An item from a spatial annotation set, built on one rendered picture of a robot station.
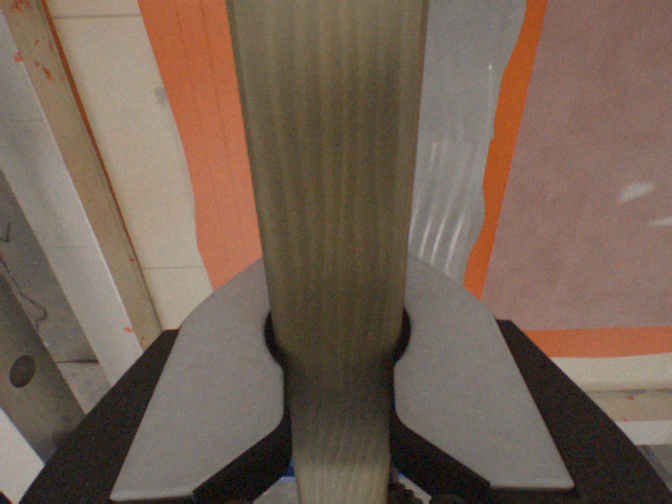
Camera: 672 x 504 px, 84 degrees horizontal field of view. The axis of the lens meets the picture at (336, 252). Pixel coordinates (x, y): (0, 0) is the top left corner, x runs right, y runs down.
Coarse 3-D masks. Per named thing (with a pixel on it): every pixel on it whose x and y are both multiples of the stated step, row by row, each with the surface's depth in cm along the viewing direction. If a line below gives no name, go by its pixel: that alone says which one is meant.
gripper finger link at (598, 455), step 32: (512, 352) 8; (544, 384) 7; (576, 384) 7; (544, 416) 7; (576, 416) 7; (608, 416) 7; (576, 448) 6; (608, 448) 6; (576, 480) 6; (608, 480) 6; (640, 480) 6
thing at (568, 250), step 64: (512, 192) 26; (576, 192) 26; (640, 192) 26; (256, 256) 29; (512, 256) 29; (576, 256) 29; (640, 256) 29; (512, 320) 32; (576, 320) 32; (640, 320) 32
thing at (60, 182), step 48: (0, 0) 17; (0, 48) 18; (48, 48) 20; (0, 96) 19; (48, 96) 20; (0, 144) 20; (48, 144) 21; (96, 144) 24; (48, 192) 22; (96, 192) 24; (48, 240) 24; (96, 240) 24; (96, 288) 26; (144, 288) 29; (96, 336) 28; (144, 336) 29; (624, 432) 35
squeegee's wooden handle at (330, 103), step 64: (256, 0) 5; (320, 0) 5; (384, 0) 5; (256, 64) 5; (320, 64) 5; (384, 64) 5; (256, 128) 6; (320, 128) 6; (384, 128) 6; (256, 192) 7; (320, 192) 6; (384, 192) 6; (320, 256) 7; (384, 256) 7; (320, 320) 8; (384, 320) 8; (320, 384) 9; (384, 384) 9; (320, 448) 10; (384, 448) 10
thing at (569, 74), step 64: (192, 0) 20; (576, 0) 20; (640, 0) 20; (192, 64) 22; (512, 64) 22; (576, 64) 22; (640, 64) 22; (192, 128) 24; (512, 128) 24; (576, 128) 24; (640, 128) 24
